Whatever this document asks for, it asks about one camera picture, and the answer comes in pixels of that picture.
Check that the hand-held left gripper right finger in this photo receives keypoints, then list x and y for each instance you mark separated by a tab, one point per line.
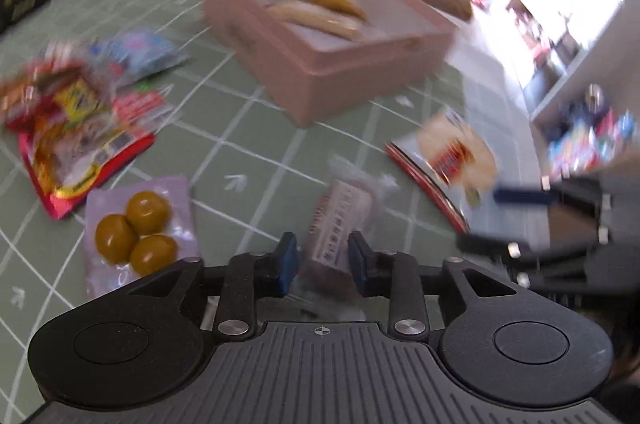
360	266

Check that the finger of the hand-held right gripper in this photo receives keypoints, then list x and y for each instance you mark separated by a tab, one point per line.
522	197
492	245

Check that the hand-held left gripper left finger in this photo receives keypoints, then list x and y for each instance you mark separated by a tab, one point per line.
286	266

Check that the brown bar snack packet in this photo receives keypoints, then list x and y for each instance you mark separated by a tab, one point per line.
335	229

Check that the white snack packet red label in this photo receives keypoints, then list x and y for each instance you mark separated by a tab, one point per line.
450	154

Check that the packet of three yellow balls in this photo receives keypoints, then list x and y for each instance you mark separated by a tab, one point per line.
140	229

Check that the pink cardboard box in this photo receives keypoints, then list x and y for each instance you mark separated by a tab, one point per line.
320	69

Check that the translucent pink snack packet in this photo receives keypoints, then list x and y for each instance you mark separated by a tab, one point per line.
140	109

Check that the large red-edged snack packet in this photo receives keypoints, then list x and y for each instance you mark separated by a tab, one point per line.
75	159

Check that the beige snack packet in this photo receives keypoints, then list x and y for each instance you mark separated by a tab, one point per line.
315	18

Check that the blue candy packet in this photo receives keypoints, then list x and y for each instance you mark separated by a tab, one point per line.
140	54

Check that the red snack packet yellow label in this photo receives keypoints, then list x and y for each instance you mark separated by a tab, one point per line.
45	92

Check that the colourful toy boxes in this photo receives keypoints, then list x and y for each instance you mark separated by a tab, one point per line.
585	149

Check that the blue toy figure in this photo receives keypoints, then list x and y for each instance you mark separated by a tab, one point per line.
587	109

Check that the green grid tablecloth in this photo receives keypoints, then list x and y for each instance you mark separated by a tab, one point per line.
240	144

